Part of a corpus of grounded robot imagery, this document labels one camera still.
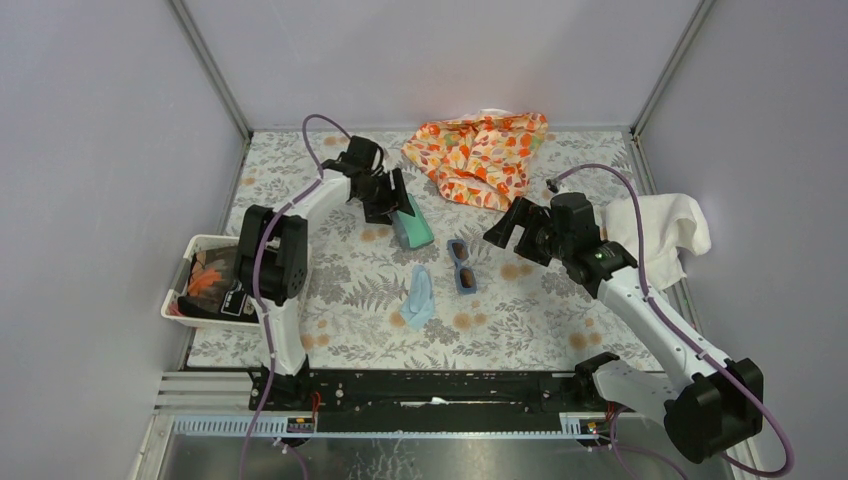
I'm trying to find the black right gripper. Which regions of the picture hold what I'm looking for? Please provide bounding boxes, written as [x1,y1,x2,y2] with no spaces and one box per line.
[483,197,572,268]

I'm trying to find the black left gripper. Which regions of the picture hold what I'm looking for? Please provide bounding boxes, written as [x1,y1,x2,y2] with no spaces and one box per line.
[353,168,414,226]

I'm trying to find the dark blue glasses case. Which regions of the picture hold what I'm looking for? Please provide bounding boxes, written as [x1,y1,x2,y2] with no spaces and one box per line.
[390,195,434,251]

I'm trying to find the blue frame sunglasses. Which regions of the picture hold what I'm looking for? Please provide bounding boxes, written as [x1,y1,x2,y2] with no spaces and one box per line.
[447,239,478,295]

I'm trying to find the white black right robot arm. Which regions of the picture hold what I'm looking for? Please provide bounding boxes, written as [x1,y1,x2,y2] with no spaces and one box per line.
[484,193,764,463]

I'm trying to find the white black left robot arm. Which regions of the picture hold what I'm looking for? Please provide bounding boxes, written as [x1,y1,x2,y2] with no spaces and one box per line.
[233,136,416,411]

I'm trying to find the orange floral fabric bag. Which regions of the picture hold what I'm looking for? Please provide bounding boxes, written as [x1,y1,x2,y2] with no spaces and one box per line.
[401,109,549,212]

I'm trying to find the light blue cleaning cloth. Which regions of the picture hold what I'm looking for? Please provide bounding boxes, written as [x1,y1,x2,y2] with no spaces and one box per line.
[399,265,436,330]

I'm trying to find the white towel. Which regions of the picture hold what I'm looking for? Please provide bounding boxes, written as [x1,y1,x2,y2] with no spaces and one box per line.
[601,194,712,290]

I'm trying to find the white perforated plastic basket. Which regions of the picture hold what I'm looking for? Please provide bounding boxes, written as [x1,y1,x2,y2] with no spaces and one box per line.
[160,235,259,333]

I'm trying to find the black pouch in basket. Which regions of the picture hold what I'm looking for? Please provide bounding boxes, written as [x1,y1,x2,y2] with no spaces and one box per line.
[177,246,258,324]

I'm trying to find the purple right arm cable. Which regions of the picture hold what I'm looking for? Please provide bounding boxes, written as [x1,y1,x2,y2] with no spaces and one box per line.
[546,163,796,480]

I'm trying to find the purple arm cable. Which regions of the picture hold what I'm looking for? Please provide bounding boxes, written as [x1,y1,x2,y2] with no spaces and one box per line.
[238,113,352,480]
[546,163,796,480]

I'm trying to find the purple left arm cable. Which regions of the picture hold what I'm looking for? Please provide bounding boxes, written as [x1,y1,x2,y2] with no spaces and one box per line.
[238,113,352,480]

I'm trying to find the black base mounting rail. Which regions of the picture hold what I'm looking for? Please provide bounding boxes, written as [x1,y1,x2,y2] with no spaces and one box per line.
[248,367,612,434]

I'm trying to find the aluminium frame profile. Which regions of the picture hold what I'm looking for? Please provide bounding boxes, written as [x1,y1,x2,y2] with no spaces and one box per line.
[129,370,763,480]

